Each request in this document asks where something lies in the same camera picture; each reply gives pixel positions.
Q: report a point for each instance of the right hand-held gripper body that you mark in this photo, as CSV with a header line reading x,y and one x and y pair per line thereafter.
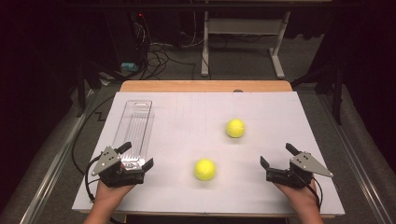
x,y
306,165

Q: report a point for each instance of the black metal stand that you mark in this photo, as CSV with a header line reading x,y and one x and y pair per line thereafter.
x,y
88,81
333,84

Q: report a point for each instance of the yellow tennis ball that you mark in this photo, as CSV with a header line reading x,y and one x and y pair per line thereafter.
x,y
235,128
205,169

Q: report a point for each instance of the wooden table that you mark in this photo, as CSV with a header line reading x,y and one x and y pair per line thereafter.
x,y
205,86

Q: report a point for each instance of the teal small box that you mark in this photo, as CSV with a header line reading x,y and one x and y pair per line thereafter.
x,y
129,66

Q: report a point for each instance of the person's left hand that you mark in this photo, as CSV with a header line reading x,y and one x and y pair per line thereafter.
x,y
109,195

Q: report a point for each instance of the white board mat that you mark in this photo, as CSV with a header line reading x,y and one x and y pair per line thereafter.
x,y
193,137

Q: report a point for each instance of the clear plastic ball container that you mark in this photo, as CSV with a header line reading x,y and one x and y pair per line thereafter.
x,y
135,127

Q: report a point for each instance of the black computer case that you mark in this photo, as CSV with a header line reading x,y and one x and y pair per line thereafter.
x,y
123,34

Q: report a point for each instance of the aluminium floor rail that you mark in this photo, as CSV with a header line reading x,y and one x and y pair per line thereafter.
x,y
53,168
358,161

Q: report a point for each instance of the white metal table frame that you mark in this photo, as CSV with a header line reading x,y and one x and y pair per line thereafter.
x,y
243,26

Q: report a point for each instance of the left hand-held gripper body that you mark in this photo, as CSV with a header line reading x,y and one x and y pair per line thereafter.
x,y
107,161

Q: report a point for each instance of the person's right hand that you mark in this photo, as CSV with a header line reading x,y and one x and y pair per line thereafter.
x,y
302,196

